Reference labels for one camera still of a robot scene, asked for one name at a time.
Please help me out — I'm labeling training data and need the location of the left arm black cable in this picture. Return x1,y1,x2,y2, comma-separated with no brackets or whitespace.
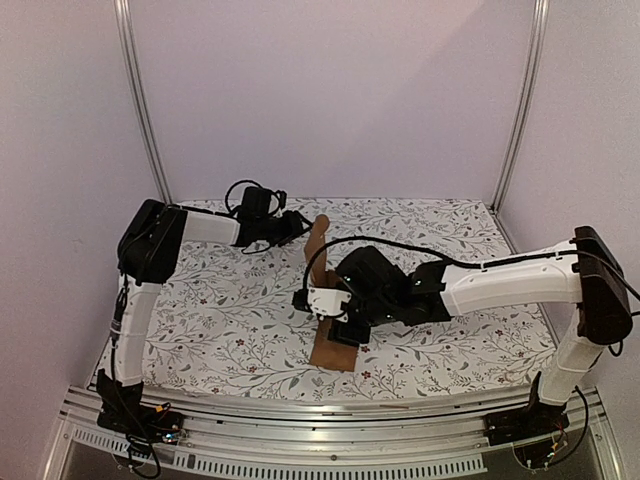
223,179,288,216

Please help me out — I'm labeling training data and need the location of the floral patterned table mat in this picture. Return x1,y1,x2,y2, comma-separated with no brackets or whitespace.
142,198,555,403

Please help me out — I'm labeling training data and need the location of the aluminium corner post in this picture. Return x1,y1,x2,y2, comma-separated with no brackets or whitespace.
113,0,173,204
488,0,551,213

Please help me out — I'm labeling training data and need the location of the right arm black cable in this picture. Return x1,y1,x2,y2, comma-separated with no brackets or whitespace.
301,236,561,301

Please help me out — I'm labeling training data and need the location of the right aluminium corner post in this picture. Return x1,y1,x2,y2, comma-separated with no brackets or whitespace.
488,0,551,213

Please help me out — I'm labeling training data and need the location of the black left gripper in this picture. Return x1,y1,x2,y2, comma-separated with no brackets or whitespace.
257,210,308,247

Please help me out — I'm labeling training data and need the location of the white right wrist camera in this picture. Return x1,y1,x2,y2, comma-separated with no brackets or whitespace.
292,287,352,322

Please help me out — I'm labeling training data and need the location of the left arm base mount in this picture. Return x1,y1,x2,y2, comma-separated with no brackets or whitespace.
96,369,185,444

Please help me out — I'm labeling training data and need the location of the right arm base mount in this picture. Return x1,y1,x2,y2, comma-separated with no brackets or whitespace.
482,372,569,446

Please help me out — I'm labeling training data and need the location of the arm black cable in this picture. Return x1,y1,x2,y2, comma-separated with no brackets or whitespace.
223,179,288,216
301,236,561,301

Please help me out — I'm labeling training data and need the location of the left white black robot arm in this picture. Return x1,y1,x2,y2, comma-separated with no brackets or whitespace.
99,180,312,388

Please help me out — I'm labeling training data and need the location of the aluminium front rail frame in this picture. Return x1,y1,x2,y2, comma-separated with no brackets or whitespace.
42,383,626,480

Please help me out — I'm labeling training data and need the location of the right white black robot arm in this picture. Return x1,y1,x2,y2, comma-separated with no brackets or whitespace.
307,226,633,436

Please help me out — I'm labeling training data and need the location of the left aluminium corner post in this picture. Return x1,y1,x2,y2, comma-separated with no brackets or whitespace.
113,0,173,204

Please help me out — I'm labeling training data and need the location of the brown cardboard box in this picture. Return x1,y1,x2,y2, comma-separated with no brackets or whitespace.
304,214,358,372

